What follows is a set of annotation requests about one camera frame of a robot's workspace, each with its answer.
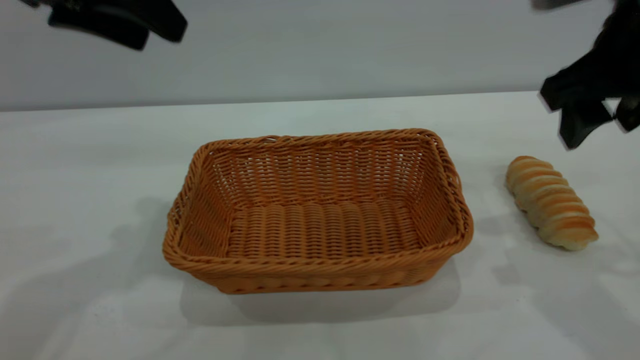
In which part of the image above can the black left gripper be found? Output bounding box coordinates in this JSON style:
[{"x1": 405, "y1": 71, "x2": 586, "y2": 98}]
[{"x1": 20, "y1": 0, "x2": 189, "y2": 51}]

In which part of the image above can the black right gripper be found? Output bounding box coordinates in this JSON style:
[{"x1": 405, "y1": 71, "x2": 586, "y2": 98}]
[{"x1": 539, "y1": 0, "x2": 640, "y2": 150}]

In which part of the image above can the long ridged bread roll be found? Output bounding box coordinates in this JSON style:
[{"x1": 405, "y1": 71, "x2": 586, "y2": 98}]
[{"x1": 504, "y1": 156, "x2": 599, "y2": 252}]

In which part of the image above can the orange woven wicker basket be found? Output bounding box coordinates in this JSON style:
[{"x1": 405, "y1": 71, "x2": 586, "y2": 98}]
[{"x1": 162, "y1": 128, "x2": 475, "y2": 295}]

